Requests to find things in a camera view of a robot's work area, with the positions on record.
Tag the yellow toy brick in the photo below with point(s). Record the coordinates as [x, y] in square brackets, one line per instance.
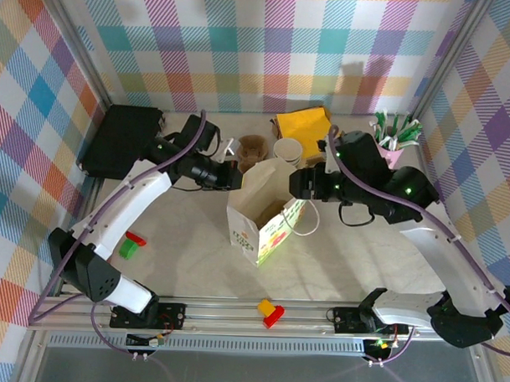
[265, 305]

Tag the stack of paper cups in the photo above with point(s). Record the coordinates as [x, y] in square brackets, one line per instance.
[286, 149]

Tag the small controller board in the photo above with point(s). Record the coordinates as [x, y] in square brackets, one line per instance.
[379, 344]
[149, 340]

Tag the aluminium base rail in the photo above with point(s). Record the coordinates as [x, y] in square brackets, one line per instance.
[217, 319]

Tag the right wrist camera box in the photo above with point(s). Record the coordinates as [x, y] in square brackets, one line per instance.
[328, 164]

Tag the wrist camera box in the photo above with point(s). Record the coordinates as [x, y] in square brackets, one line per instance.
[228, 147]
[328, 164]

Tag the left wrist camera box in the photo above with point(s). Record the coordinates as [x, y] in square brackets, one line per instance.
[228, 147]

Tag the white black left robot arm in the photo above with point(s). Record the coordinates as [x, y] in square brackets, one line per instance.
[129, 203]

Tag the red toy brick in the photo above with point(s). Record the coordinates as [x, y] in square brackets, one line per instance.
[137, 239]
[274, 317]

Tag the white paper takeout bag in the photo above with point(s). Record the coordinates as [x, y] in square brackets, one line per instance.
[255, 187]

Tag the green white wrapped straw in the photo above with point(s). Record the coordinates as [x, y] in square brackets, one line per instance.
[396, 124]
[410, 127]
[379, 126]
[412, 135]

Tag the black hard case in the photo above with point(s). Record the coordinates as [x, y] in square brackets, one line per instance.
[118, 140]

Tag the cardboard napkin box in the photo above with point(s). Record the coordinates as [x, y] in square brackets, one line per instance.
[274, 126]

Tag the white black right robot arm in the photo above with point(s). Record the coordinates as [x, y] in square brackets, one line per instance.
[445, 264]

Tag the yellow paper napkins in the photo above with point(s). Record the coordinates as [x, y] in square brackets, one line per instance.
[303, 127]

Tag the aluminium frame post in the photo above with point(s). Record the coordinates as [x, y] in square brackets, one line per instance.
[82, 42]
[448, 55]

